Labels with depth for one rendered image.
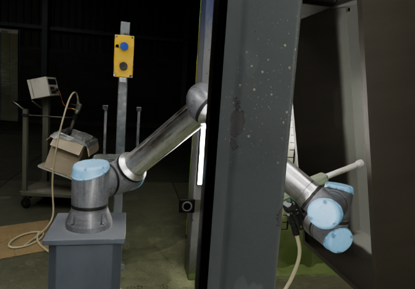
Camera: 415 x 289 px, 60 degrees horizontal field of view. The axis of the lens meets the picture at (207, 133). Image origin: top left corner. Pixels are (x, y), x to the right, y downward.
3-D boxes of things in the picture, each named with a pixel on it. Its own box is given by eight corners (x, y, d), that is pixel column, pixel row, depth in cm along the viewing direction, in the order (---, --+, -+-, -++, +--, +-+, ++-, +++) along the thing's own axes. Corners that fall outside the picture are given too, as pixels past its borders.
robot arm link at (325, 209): (182, 73, 122) (350, 212, 97) (201, 76, 133) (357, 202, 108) (166, 101, 126) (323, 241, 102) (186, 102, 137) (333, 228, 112)
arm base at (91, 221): (61, 234, 143) (62, 209, 142) (69, 217, 161) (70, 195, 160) (110, 233, 147) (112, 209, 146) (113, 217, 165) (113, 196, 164)
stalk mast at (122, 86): (120, 263, 253) (129, 23, 234) (120, 267, 247) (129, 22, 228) (111, 263, 252) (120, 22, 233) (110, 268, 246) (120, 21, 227)
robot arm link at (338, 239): (357, 226, 114) (352, 256, 116) (334, 212, 126) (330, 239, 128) (331, 226, 112) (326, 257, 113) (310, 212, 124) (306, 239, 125)
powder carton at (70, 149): (55, 155, 390) (67, 121, 386) (93, 170, 393) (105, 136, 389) (33, 165, 337) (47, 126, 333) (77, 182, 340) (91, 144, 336)
